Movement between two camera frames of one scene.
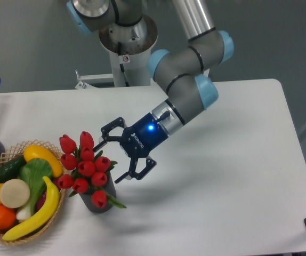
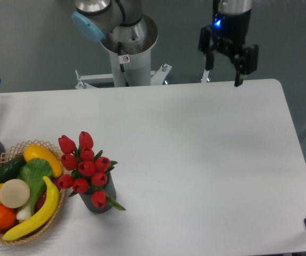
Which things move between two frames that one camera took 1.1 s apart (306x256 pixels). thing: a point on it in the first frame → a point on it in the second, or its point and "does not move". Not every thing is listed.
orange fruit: [0, 217] does not move
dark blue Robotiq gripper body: [138, 139] → [229, 32]
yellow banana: [49, 210] does not move
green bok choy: [32, 170] does not move
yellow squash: [34, 151] does not move
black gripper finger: [151, 164] → [246, 62]
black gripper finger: [105, 138] → [206, 46]
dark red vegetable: [42, 197] does not move
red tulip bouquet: [88, 171] does not move
